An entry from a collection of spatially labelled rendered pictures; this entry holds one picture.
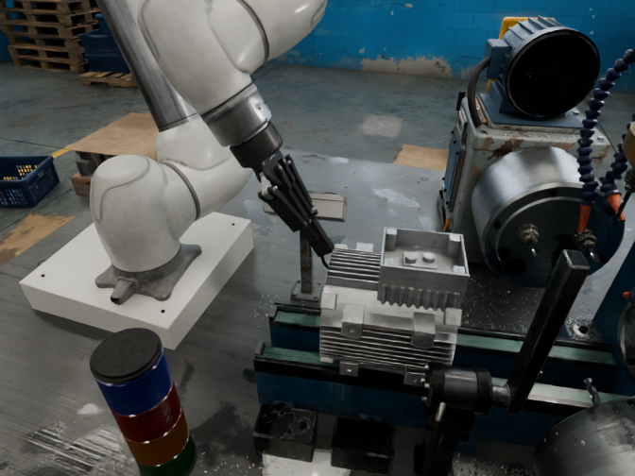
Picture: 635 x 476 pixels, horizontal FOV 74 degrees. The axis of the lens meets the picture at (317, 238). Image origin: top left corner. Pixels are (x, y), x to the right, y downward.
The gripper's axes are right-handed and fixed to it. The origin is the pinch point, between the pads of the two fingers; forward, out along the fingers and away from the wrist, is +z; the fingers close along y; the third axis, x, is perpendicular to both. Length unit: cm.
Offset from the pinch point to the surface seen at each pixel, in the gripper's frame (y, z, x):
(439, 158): 253, 108, 3
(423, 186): 80, 39, -6
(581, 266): -20.9, 2.6, -33.6
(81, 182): 176, -14, 222
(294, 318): -1.7, 14.0, 12.8
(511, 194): 16.8, 15.1, -30.7
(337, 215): 15.4, 5.3, 1.1
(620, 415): -29.2, 14.8, -32.1
